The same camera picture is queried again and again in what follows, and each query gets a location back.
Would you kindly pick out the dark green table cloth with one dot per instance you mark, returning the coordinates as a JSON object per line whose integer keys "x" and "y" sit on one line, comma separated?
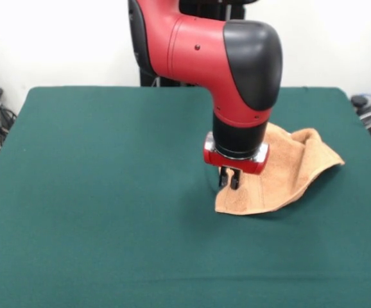
{"x": 76, "y": 192}

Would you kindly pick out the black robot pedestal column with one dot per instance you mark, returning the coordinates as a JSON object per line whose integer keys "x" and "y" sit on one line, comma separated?
{"x": 233, "y": 11}

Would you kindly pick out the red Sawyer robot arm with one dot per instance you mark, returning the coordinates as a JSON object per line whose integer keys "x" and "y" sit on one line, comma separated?
{"x": 211, "y": 57}

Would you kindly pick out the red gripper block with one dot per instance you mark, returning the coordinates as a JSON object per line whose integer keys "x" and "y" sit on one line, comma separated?
{"x": 233, "y": 164}

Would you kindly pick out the tan terry towel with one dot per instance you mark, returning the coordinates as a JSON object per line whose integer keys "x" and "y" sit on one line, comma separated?
{"x": 281, "y": 167}

